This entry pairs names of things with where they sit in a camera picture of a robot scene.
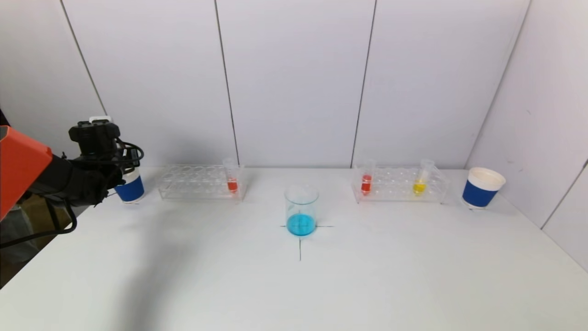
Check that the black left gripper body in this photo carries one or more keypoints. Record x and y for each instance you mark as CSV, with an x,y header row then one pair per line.
x,y
126,156

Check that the clear acrylic test tube rack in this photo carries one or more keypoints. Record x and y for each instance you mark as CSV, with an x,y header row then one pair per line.
x,y
197,186
395,186

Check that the orange-red pigment test tube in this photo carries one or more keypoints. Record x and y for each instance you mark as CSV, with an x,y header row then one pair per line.
x,y
233,185

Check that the clear glass beaker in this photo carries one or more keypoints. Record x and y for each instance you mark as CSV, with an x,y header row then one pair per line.
x,y
301,223

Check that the red pigment test tube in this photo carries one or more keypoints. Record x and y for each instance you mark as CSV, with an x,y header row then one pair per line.
x,y
366,184

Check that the yellow pigment test tube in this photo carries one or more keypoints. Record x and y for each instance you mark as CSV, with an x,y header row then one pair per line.
x,y
418,187

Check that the blue white paper cup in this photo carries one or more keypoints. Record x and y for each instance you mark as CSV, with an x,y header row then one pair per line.
x,y
477,193
131,189

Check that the black metal stand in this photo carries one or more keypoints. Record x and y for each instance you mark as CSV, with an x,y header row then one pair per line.
x,y
54,216

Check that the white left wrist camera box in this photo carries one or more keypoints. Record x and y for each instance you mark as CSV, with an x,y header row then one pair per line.
x,y
100,119

